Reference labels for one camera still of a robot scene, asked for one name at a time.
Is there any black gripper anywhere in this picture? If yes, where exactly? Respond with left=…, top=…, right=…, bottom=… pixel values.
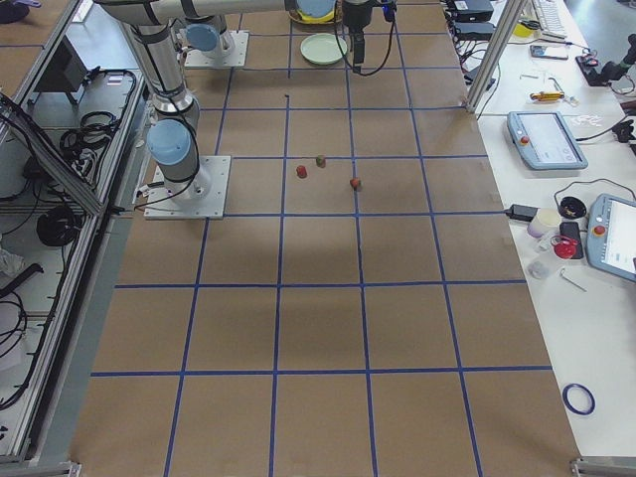
left=342, top=0, right=371, bottom=74

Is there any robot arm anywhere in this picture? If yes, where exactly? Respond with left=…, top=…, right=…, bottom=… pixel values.
left=179, top=0, right=236, bottom=59
left=97, top=1, right=379, bottom=130

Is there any light green plate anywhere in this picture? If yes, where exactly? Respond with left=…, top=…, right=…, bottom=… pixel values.
left=300, top=33, right=348, bottom=66

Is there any wicker basket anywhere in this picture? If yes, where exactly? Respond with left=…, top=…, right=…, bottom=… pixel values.
left=288, top=10, right=334, bottom=25

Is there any gold metal tool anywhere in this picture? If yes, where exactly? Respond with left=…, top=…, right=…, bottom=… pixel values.
left=530, top=91, right=564, bottom=102

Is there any smartphone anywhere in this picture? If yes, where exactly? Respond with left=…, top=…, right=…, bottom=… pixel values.
left=530, top=45, right=568, bottom=61

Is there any far teach pendant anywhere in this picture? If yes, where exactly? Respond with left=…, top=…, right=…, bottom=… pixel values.
left=507, top=111, right=588, bottom=170

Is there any teach pendant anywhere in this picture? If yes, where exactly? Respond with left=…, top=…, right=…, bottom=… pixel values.
left=585, top=194, right=636, bottom=282
left=507, top=111, right=588, bottom=170

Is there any black power adapter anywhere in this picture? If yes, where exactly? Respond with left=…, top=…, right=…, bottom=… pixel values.
left=504, top=204, right=539, bottom=223

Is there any white purple cup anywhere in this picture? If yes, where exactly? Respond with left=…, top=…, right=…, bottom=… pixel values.
left=527, top=208, right=561, bottom=239

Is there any black small bowl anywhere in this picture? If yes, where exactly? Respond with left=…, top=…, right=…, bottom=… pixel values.
left=557, top=196, right=587, bottom=220

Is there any red emergency button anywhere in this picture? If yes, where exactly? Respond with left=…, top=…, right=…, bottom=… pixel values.
left=552, top=236, right=578, bottom=259

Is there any hex key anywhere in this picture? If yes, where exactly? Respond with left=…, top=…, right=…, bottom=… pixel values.
left=558, top=268, right=587, bottom=292

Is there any near teach pendant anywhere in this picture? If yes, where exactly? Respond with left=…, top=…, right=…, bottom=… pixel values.
left=585, top=194, right=636, bottom=282

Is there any blue tape roll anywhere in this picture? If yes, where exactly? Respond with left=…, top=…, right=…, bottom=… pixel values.
left=561, top=383, right=596, bottom=416

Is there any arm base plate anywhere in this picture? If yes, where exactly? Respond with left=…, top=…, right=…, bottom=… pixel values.
left=143, top=156, right=232, bottom=220
left=185, top=29, right=249, bottom=70

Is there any aluminium frame post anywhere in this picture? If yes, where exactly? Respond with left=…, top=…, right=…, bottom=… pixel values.
left=465, top=0, right=526, bottom=112

